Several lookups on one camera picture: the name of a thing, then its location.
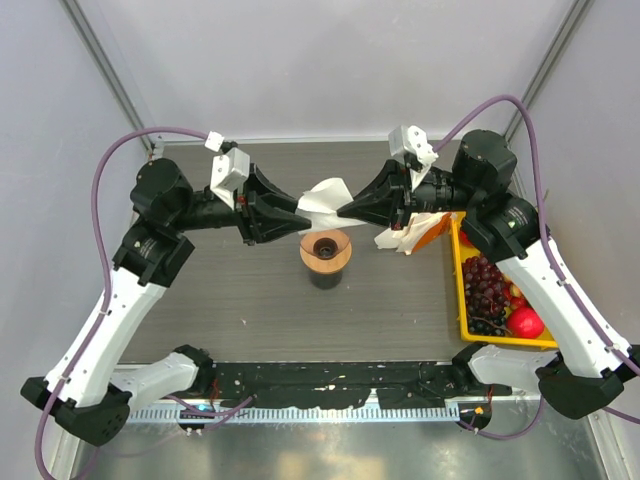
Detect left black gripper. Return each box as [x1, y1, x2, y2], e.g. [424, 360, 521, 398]
[171, 163, 312, 245]

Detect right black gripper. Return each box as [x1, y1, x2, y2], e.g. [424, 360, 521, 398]
[338, 157, 481, 231]

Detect white paper sheet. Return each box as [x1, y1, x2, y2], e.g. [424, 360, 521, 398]
[295, 177, 364, 235]

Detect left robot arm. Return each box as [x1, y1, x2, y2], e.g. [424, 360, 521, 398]
[21, 158, 311, 447]

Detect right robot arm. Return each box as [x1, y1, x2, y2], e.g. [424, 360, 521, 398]
[337, 126, 639, 419]

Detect white coffee filter stack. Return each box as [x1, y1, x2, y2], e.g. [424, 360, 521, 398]
[374, 213, 438, 255]

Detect red apple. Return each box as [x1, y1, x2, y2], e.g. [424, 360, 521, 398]
[459, 231, 474, 248]

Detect yellow plastic tray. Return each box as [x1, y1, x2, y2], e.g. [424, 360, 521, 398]
[450, 212, 557, 350]

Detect dark red grape bunch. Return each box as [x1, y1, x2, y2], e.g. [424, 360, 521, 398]
[461, 255, 510, 337]

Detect small red cherries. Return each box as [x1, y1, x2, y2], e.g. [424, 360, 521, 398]
[502, 275, 528, 310]

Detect red pepper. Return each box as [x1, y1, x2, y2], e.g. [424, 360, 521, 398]
[506, 306, 545, 339]

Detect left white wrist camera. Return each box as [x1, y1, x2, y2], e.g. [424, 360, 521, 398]
[209, 147, 250, 210]

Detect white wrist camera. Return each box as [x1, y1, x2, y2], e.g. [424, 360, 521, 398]
[209, 147, 250, 210]
[388, 125, 438, 192]

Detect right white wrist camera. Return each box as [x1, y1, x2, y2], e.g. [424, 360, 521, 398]
[388, 125, 438, 192]

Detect aluminium frame rail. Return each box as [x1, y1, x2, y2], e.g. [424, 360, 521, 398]
[63, 358, 610, 405]

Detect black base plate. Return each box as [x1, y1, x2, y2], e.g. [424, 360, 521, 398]
[154, 360, 515, 409]

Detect white slotted cable duct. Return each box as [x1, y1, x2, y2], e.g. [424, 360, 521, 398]
[128, 402, 460, 424]

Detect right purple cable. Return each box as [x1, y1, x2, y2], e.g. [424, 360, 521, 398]
[433, 95, 640, 440]

